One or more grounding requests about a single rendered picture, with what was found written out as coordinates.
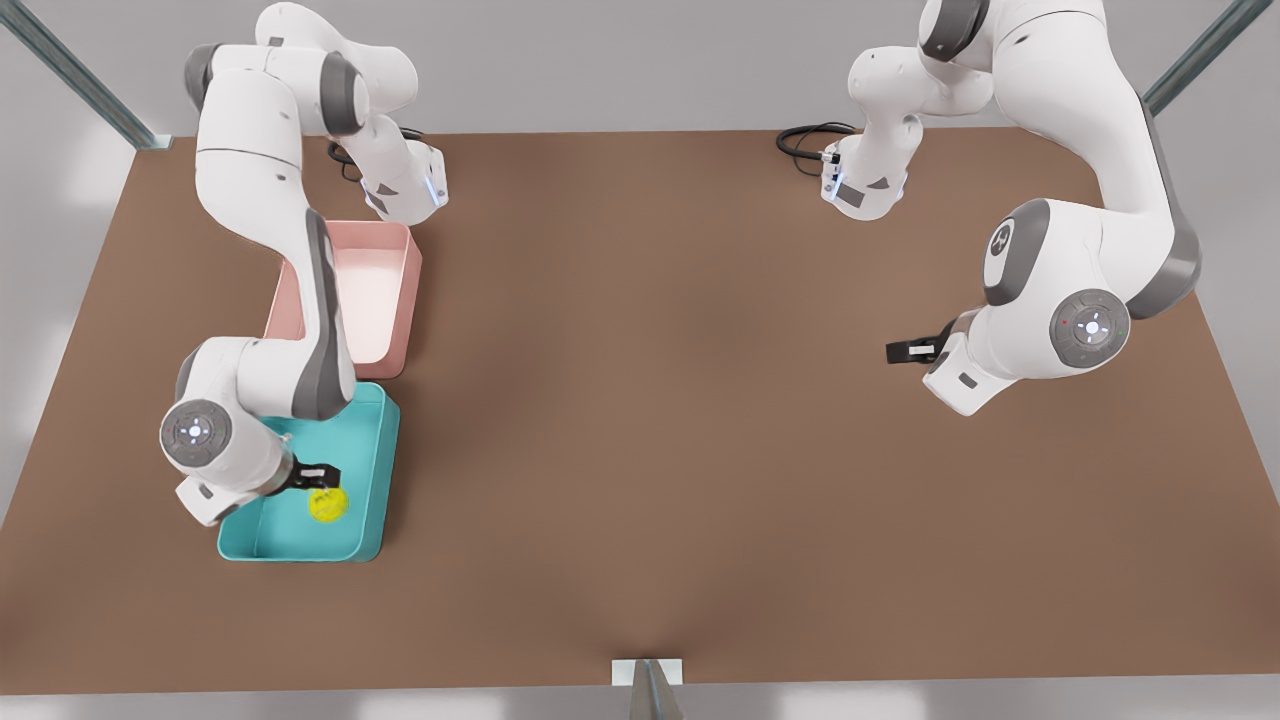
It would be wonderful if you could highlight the black cable loop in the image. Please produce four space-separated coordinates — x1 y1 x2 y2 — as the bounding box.
776 122 859 179
327 127 426 184

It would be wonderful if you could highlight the pink plastic tray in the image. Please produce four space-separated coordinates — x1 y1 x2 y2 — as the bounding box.
263 221 423 380

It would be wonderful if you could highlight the silver frame post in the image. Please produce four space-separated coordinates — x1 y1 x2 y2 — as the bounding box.
611 658 685 720
0 0 173 152
1141 0 1276 117

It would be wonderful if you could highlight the teal plastic tray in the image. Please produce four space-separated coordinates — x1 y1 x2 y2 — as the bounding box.
217 381 401 563

